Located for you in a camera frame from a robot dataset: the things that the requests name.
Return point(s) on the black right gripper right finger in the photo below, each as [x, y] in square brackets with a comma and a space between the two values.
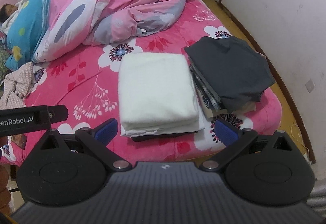
[235, 141]

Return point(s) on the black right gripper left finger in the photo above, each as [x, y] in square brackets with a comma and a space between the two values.
[96, 140]

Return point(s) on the white fleece yellow garment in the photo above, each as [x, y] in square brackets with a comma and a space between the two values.
[155, 91]

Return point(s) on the white folded clothes stack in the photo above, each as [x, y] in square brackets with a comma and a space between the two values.
[143, 135]

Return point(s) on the dark grey folded clothes pile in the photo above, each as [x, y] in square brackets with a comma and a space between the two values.
[230, 70]

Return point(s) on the person's left hand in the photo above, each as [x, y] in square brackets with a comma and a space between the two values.
[4, 192]

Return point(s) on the beige striped knit garment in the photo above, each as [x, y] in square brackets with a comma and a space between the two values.
[17, 86]

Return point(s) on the pink floral bed sheet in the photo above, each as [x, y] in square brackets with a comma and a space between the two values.
[85, 80]

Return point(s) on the sleeping person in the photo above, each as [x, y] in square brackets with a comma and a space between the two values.
[9, 13]

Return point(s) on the blue pink floral duvet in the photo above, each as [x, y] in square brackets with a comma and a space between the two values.
[44, 30]

